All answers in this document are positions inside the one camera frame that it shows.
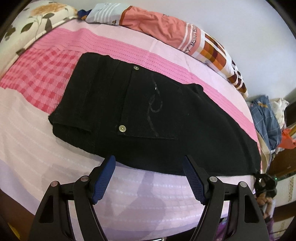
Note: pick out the pink patterned bedsheet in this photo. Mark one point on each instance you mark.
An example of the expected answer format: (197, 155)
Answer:
(138, 204)

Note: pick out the person's right hand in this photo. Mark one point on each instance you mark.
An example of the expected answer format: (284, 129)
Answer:
(267, 202)

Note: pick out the black jeans pant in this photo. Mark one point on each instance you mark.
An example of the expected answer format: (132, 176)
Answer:
(148, 121)

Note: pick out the orange plaid folded quilt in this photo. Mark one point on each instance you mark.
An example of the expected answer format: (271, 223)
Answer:
(172, 31)

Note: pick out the orange red cloth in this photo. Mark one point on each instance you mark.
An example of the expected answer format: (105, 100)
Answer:
(287, 142)

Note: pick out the floral cream pillow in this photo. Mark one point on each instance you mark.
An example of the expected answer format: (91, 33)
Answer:
(35, 20)

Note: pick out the white cloth pile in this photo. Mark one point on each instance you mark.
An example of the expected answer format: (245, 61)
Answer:
(278, 106)

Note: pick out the brown wooden furniture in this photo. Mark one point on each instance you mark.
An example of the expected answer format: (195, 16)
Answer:
(284, 161)

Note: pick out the blue checked cloth pile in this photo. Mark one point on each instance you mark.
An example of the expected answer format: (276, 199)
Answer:
(265, 121)

